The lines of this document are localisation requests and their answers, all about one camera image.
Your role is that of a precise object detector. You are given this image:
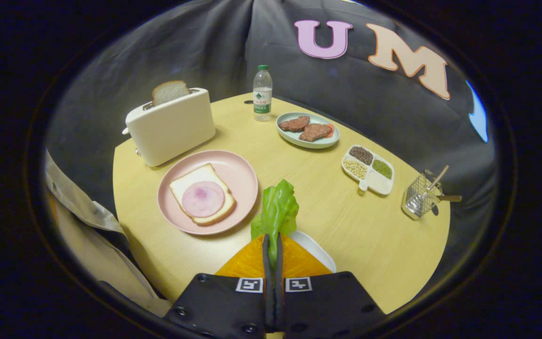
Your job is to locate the white bread slice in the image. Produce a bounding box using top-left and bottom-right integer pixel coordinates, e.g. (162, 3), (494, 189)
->
(169, 163), (236, 226)

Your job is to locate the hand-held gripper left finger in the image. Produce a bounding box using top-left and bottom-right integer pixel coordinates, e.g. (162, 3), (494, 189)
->
(164, 234), (275, 339)

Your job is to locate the white rounded plate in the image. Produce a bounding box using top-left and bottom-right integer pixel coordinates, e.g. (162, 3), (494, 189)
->
(290, 231), (336, 273)

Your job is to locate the black backdrop cloth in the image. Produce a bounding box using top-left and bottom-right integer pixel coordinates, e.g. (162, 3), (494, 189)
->
(45, 0), (497, 283)

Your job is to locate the toasted bread slice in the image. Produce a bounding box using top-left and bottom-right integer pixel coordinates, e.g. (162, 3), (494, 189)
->
(151, 80), (191, 107)

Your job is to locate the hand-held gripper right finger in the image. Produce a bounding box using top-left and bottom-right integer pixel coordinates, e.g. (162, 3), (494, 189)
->
(275, 233), (387, 339)

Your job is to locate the pink round plate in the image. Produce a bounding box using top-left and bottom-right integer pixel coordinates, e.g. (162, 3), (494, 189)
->
(157, 150), (259, 235)

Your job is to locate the person's beige clothing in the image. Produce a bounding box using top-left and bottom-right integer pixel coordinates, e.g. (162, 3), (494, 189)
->
(44, 151), (173, 317)

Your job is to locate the pink ham slice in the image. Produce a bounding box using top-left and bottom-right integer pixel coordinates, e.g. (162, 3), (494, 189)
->
(182, 181), (226, 218)

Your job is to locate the green lettuce leaf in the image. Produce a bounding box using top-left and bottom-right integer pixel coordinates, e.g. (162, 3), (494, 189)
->
(251, 179), (300, 269)

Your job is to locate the wire mesh utensil holder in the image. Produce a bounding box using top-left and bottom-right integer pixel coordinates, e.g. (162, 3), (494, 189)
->
(401, 170), (443, 220)

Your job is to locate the brown meat piece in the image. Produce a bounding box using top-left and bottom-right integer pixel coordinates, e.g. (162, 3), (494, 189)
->
(299, 123), (332, 142)
(279, 116), (310, 132)

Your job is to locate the white divided dish of grains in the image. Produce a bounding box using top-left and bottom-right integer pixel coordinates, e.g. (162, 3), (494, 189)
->
(341, 145), (395, 195)

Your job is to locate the white toaster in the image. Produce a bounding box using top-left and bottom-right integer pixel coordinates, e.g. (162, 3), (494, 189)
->
(122, 88), (216, 168)

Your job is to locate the clear water bottle green cap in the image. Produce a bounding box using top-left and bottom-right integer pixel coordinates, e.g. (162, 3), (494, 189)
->
(253, 65), (273, 122)

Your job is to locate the pale green round plate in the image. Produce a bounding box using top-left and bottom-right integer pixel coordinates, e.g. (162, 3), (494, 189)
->
(276, 112), (341, 149)

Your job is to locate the wooden utensil handle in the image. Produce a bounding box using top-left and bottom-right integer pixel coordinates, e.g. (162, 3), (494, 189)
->
(424, 165), (449, 196)

